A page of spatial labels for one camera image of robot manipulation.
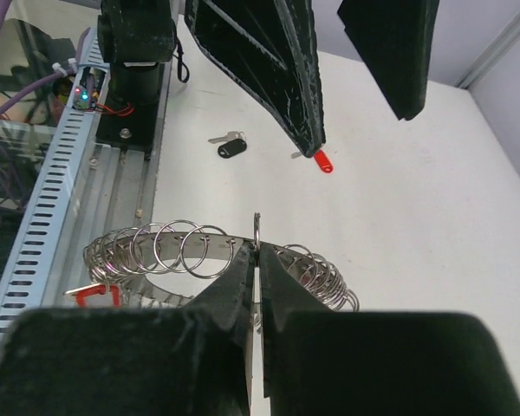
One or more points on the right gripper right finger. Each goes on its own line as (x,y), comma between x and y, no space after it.
(320,362)

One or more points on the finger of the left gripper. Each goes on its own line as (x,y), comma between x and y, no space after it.
(269,49)
(394,40)

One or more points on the black tag key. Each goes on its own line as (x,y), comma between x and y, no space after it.
(231,144)

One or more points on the metal disc with keyrings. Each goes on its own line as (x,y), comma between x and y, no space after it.
(134,259)

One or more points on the white slotted cable duct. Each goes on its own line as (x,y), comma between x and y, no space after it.
(32,276)

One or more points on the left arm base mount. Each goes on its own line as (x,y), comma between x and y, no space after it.
(130,117)

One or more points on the red tag key on disc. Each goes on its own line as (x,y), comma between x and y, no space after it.
(96,295)

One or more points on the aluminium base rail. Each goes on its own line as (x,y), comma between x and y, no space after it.
(113,188)

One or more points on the aluminium frame post left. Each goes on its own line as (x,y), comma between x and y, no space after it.
(491,56)

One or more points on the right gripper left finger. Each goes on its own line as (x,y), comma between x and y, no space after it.
(194,360)

